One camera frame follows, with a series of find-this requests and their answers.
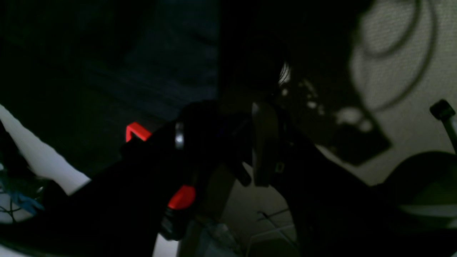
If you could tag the black t-shirt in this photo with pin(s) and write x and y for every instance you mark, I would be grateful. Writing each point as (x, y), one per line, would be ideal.
(155, 55)

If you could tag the black table cover cloth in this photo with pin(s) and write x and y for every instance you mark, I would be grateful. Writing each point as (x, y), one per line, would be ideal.
(42, 87)

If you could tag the orange clamp top left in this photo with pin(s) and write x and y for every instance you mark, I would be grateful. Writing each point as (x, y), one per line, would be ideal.
(181, 206)

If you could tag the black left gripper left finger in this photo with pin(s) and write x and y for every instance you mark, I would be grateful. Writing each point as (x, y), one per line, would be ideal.
(182, 152)

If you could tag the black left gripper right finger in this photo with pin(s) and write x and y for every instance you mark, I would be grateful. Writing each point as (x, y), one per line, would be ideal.
(270, 127)

